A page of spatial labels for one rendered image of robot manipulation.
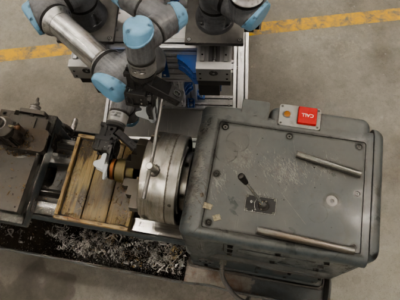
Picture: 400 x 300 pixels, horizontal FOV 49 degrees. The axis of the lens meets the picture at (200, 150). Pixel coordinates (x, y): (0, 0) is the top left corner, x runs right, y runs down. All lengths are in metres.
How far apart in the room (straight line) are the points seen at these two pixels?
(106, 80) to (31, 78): 1.91
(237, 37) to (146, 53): 0.65
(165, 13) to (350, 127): 0.69
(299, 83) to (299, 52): 0.24
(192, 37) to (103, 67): 0.46
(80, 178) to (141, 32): 0.89
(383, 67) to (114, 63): 2.16
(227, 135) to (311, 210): 0.35
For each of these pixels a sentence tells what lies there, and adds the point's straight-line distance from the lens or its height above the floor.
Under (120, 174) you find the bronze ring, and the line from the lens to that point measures 1.56.
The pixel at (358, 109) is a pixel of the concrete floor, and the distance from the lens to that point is 2.99.
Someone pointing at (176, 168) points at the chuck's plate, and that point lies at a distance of 1.41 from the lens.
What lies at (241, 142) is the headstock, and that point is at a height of 1.25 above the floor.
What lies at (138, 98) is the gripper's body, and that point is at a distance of 1.25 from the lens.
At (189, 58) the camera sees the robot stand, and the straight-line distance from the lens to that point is 1.84.
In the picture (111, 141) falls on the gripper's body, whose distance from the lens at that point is 1.61.
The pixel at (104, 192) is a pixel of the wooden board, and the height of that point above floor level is 0.89.
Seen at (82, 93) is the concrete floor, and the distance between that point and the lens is 3.06.
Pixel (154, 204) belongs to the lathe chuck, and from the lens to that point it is 1.44.
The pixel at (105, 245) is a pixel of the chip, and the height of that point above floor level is 0.59.
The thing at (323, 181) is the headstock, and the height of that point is 1.25.
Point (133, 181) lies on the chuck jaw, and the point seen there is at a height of 1.10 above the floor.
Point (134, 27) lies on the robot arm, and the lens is 1.11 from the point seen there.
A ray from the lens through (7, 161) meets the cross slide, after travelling 1.89.
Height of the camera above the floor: 2.56
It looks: 68 degrees down
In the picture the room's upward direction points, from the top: 7 degrees counter-clockwise
